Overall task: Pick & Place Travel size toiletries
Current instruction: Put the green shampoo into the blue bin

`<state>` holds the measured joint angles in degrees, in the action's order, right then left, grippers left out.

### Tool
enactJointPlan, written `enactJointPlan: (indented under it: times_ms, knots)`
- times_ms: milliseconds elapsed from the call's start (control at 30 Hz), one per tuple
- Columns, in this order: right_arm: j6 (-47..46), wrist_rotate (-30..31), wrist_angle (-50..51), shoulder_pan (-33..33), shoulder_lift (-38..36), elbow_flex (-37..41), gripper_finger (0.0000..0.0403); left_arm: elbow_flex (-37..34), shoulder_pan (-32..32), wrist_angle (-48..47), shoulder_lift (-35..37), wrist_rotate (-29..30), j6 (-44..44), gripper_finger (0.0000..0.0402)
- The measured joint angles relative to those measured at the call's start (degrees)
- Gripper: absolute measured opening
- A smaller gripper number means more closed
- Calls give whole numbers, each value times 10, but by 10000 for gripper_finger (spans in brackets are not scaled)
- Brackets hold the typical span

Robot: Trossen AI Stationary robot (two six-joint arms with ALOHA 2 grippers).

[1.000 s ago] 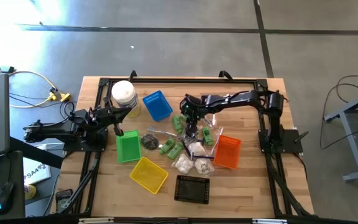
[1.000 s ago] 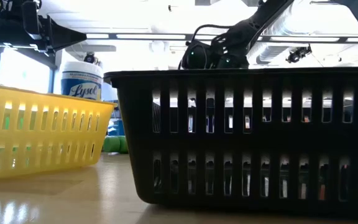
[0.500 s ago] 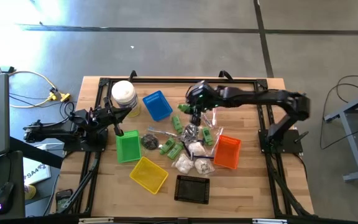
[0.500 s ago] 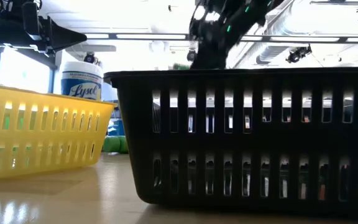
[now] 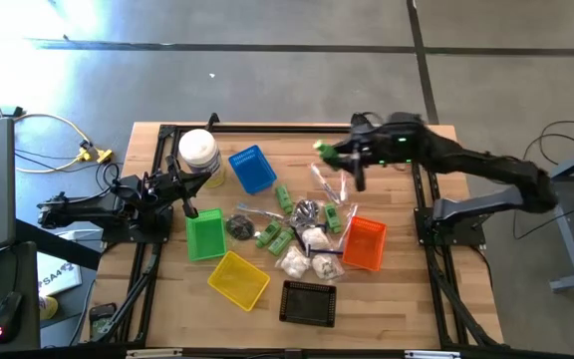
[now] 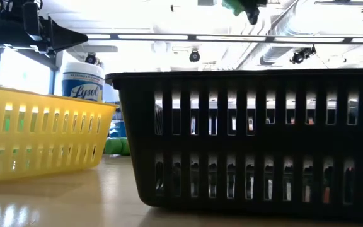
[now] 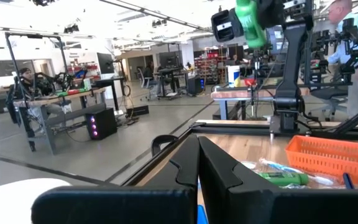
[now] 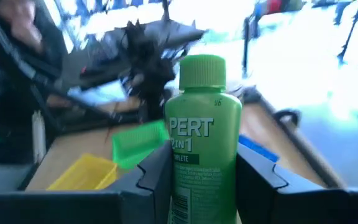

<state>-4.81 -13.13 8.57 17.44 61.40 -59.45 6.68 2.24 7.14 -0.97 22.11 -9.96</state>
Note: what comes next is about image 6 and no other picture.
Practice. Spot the blue plastic basket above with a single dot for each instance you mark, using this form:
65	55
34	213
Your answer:
118	128

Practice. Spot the grey ceiling box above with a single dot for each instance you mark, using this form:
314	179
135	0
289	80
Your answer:
206	2

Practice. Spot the ceiling track fixture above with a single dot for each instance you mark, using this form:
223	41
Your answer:
342	2

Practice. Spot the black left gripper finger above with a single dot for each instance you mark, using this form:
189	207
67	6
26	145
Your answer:
63	36

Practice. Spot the small green shampoo bottle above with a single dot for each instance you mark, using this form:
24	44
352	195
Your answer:
125	146
112	146
232	5

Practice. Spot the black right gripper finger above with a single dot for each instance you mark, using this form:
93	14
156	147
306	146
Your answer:
253	12

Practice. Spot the long ceiling light bar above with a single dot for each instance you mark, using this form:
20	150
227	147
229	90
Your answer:
153	37

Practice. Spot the Lysol wipes canister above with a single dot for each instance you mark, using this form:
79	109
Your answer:
82	82

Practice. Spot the black round camera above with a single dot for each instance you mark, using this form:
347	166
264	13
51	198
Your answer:
90	59

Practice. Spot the yellow plastic basket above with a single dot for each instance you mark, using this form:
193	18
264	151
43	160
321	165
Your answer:
43	157

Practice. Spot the black plastic basket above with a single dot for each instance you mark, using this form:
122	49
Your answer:
263	145

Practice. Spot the black ceiling-mounted device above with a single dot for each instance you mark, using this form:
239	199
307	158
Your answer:
301	55

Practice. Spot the black overhead camera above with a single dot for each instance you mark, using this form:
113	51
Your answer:
194	56

